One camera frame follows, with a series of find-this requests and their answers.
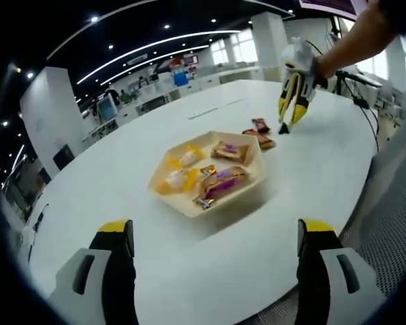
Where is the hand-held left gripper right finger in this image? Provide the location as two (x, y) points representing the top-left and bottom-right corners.
(296, 218), (388, 325)

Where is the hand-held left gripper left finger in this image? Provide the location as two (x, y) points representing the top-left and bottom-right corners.
(49, 219), (138, 325)

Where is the dark red food bar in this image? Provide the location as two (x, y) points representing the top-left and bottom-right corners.
(251, 117), (273, 135)
(255, 133), (277, 150)

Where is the gold purple biscuit food packet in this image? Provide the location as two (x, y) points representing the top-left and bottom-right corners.
(210, 140), (251, 166)
(198, 165), (251, 200)

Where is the beige hexagonal container tray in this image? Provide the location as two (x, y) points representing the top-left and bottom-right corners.
(148, 130), (269, 218)

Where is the orange clear food packet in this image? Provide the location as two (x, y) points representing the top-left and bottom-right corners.
(154, 167), (200, 196)
(165, 144), (204, 169)

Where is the small gold food candy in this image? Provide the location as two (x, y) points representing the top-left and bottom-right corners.
(192, 198), (217, 210)

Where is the person's right hand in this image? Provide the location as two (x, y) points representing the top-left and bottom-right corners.
(309, 54), (330, 89)

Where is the black tripod stand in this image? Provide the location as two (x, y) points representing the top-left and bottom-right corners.
(333, 69), (363, 102)

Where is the large monitor with purple screen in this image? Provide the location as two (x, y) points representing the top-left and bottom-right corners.
(299, 0), (368, 16)

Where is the white mesh chair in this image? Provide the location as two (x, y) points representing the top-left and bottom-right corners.
(338, 135), (406, 299)

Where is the blue box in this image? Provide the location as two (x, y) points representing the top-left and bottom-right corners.
(173, 70), (189, 87)

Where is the small desk monitor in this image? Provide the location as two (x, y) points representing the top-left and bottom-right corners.
(97, 96), (118, 119)

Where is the black cable on table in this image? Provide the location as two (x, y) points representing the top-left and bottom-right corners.
(32, 202), (50, 233)

